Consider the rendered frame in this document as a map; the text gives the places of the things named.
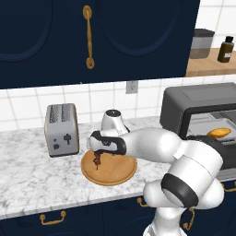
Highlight grey wall outlet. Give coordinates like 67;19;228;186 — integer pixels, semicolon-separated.
125;80;139;95

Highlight round wooden cutting board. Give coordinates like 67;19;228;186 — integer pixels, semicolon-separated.
80;148;138;187

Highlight navy cupboard door with handle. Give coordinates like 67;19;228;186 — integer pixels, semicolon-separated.
0;0;97;90

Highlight silver toaster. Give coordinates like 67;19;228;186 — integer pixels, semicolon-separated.
43;102;80;159

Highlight brown bottle with label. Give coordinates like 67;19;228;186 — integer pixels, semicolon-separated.
217;35;235;64

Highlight grey jar with dark lid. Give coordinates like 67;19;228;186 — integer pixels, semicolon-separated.
188;28;216;60

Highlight brass drawer handle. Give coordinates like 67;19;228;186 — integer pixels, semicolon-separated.
220;181;236;194
136;196;150;207
39;210;67;227

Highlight dark grey toaster oven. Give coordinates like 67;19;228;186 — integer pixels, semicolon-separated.
159;82;236;183

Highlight kebab skewer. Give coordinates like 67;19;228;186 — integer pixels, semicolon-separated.
94;154;102;171

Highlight navy drawer front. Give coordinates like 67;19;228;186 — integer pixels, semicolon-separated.
102;195;159;236
0;203;103;236

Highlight wooden shelf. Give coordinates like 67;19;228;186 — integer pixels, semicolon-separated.
184;47;236;77

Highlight orange baguette bread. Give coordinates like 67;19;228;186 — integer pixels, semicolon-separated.
206;127;232;139

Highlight brass cupboard door handle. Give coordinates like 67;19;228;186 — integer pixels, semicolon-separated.
82;5;95;70
183;206;196;231

